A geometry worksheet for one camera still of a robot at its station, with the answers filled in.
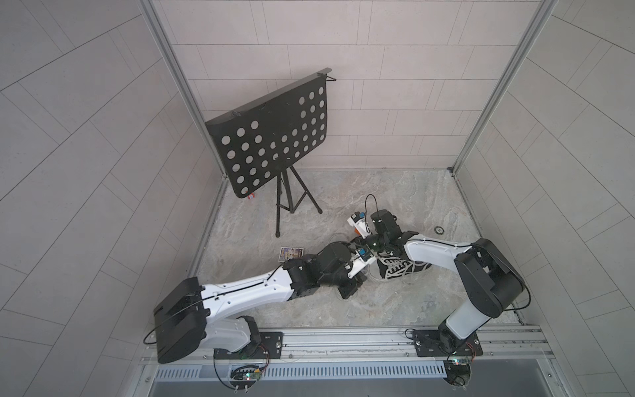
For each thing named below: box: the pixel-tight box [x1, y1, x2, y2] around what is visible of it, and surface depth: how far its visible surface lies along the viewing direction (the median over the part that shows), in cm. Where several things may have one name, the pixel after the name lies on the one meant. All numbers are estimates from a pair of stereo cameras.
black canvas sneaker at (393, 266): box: [377, 251, 433, 280], surface depth 83 cm
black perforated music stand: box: [205, 67, 338, 238], surface depth 67 cm
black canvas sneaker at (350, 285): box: [337, 272, 368, 300], surface depth 64 cm
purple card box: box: [277, 247, 305, 263], surface depth 91 cm
